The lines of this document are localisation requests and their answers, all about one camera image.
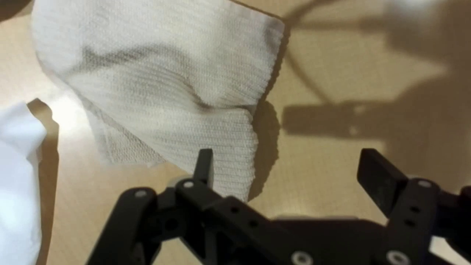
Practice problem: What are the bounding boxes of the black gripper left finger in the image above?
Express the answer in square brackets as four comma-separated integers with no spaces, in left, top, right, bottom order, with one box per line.
[192,149,213,187]

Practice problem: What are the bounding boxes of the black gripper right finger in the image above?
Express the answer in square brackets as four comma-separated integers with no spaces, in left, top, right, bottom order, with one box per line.
[356,149,407,215]

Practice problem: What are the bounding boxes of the beige cloth towel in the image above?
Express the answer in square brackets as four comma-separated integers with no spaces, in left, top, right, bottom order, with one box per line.
[32,0,284,199]

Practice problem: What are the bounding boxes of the white paper napkin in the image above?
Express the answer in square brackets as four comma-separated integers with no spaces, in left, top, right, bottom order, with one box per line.
[0,104,45,265]

